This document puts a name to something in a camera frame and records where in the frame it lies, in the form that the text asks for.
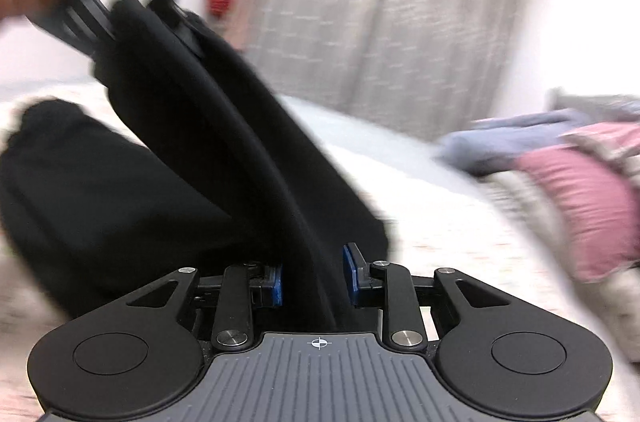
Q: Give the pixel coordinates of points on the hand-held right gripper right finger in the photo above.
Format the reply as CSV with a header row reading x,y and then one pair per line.
x,y
350,274

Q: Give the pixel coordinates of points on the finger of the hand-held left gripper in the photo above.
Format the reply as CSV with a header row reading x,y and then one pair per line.
x,y
187,30

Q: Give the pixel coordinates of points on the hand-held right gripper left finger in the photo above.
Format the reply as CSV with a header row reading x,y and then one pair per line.
x,y
276,287

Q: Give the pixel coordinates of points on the black pants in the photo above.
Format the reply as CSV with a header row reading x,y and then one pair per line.
x,y
200,162

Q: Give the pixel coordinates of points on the floral bedspread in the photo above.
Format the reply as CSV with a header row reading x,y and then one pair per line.
x,y
450,242

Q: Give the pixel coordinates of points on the light blue bed sheet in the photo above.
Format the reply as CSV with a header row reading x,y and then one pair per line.
x,y
380,142

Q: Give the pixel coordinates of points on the grey checked curtain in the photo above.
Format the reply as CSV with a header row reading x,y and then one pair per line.
x,y
390,17

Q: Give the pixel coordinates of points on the blue-grey cloth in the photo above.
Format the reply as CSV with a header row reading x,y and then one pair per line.
x,y
505,142

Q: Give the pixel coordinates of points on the pink pillow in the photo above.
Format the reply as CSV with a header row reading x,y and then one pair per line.
x,y
585,202

